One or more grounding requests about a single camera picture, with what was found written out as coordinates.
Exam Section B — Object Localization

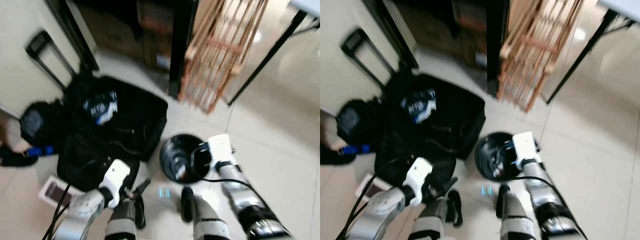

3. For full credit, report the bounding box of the thick black table post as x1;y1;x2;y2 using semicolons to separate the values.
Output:
167;0;199;99
485;0;511;99

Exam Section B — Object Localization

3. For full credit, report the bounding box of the white flat box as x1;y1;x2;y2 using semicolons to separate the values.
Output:
38;174;84;209
355;173;385;199

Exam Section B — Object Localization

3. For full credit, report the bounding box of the black backpack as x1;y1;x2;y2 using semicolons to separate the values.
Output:
335;98;382;147
19;99;67;152

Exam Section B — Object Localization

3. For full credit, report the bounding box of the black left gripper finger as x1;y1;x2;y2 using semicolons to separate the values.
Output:
440;175;459;195
133;178;152;197

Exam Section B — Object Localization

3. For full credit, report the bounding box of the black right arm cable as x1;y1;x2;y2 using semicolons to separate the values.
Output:
499;175;562;194
199;177;257;199

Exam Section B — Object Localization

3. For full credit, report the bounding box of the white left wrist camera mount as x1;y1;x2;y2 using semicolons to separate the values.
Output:
99;159;131;209
402;157;434;206

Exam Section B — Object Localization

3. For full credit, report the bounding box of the large dark cardboard box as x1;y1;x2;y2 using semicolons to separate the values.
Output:
75;1;146;62
395;0;458;60

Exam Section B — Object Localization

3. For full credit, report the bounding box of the black open suitcase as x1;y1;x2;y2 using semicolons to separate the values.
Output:
374;73;487;190
56;74;169;193

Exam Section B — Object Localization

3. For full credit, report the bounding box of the black round rubbish bin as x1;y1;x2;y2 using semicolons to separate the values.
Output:
159;133;214;182
474;132;527;182

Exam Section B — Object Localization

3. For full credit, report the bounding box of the blue and white packet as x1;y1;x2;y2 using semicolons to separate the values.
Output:
399;89;437;124
82;90;119;126

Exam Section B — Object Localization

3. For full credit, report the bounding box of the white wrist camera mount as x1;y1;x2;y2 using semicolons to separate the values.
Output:
207;133;236;169
99;159;131;209
402;157;434;206
511;131;542;169

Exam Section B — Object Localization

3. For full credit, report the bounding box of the robot right leg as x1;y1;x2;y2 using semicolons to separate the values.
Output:
496;184;540;240
180;186;232;240

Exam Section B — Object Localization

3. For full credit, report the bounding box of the wooden slatted rack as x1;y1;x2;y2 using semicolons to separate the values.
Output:
178;0;269;114
497;0;584;113

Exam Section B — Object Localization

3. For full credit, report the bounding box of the black slanted frame bar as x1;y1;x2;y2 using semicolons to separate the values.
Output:
364;0;420;70
46;0;100;72

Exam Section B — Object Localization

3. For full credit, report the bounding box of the white table top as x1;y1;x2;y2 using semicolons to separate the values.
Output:
599;0;640;22
289;0;321;17

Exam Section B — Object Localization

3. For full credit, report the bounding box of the labelled cardboard box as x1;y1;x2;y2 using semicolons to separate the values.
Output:
137;0;174;71
452;0;489;69

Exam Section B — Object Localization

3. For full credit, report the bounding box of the thin black table leg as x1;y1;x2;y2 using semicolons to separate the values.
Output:
227;10;309;106
545;9;621;105

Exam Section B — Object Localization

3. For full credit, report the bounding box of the black telescopic suitcase handle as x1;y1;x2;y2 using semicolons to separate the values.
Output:
25;30;84;92
340;28;402;89

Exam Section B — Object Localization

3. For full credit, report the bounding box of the black shoe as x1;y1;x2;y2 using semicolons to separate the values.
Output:
0;144;39;169
320;144;344;166

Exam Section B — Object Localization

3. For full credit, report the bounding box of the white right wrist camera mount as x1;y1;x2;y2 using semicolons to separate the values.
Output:
207;133;236;169
511;131;542;169

